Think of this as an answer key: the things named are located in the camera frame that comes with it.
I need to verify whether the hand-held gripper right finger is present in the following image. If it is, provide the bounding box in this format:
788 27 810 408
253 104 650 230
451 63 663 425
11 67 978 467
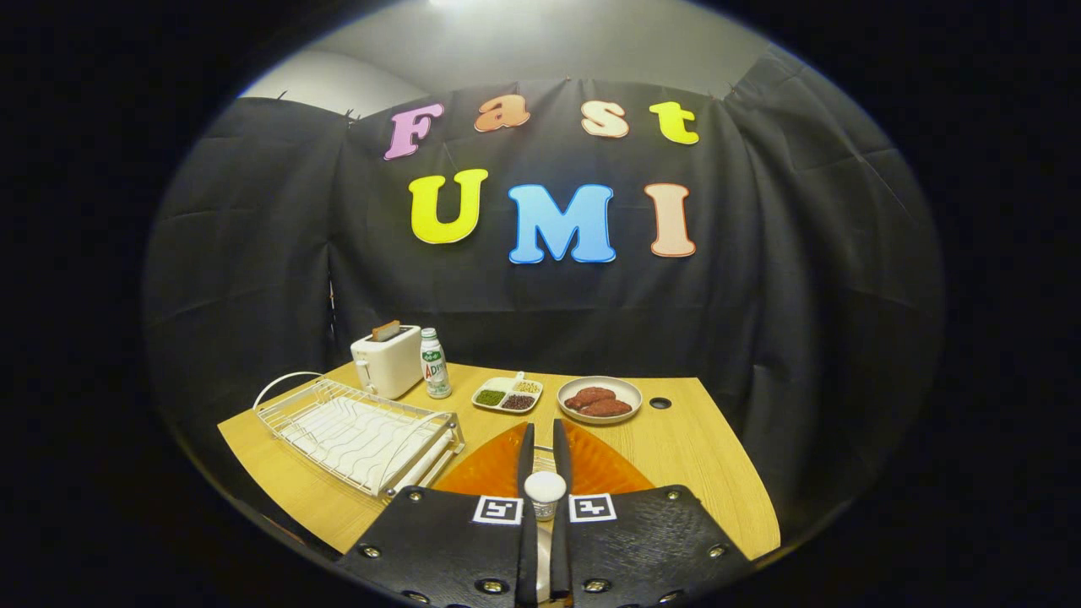
551 418 754 607

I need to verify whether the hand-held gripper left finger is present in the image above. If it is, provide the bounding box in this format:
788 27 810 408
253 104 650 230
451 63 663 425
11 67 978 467
336 421 539 607

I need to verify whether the white-tipped spoon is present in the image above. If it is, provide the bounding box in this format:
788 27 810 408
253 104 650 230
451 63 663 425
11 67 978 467
524 470 568 521

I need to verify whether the white wire dish rack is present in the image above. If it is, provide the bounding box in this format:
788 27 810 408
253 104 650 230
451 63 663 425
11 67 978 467
253 372 465 501

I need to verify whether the white divided bean dish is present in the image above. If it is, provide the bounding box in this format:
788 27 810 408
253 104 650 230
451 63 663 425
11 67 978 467
471 372 544 415

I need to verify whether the beige meat plate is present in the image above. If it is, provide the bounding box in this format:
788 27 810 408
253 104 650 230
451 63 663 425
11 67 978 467
557 376 644 426

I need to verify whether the small green label bottle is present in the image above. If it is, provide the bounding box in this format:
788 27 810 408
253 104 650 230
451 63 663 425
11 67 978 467
420 328 453 399

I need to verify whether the white toaster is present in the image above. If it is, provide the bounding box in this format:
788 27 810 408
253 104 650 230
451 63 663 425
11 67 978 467
350 324 423 400

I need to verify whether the black backdrop cloth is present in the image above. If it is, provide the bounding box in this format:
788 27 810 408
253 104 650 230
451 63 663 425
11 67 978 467
142 51 945 541

